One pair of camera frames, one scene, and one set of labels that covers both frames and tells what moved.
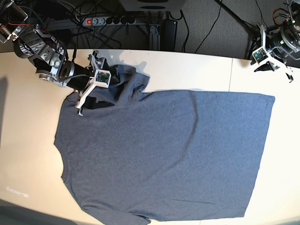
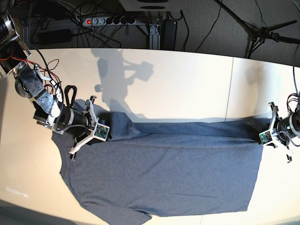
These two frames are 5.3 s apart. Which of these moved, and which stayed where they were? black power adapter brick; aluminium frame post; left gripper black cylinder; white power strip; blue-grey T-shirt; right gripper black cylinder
Moved: left gripper black cylinder; blue-grey T-shirt; right gripper black cylinder
Stayed: aluminium frame post; black power adapter brick; white power strip
